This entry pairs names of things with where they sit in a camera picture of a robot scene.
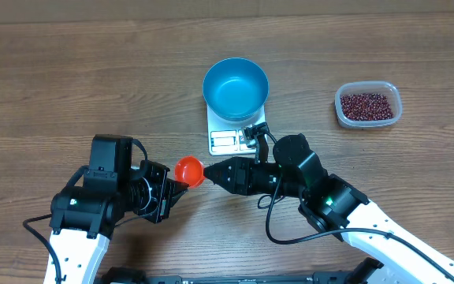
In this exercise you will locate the red measuring scoop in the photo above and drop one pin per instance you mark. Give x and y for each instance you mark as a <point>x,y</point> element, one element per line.
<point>189,170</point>

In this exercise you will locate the blue metal bowl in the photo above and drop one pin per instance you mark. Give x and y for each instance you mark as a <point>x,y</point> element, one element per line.
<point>235,88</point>

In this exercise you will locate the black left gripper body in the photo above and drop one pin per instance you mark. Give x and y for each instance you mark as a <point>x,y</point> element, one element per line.
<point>149,195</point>

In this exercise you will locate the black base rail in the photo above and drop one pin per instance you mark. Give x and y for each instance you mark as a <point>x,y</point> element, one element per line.
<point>322,277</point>

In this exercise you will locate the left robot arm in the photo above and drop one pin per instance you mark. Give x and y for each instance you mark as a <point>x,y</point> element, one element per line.
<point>86,212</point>

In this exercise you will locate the white digital kitchen scale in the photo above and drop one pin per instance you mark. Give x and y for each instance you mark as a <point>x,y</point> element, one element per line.
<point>226,137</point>

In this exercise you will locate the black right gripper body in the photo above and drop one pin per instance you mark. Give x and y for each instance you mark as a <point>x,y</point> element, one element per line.
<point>260,180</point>

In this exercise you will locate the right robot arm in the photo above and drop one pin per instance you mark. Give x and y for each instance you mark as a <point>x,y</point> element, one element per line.
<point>334,207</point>

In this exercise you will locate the red beans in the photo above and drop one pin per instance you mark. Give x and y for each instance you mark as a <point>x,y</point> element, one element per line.
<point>366,107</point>

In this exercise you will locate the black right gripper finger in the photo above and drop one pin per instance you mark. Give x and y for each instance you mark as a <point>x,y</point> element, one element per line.
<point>229,185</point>
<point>223,171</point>

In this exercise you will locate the clear plastic container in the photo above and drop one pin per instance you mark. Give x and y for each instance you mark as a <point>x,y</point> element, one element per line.
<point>382,87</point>

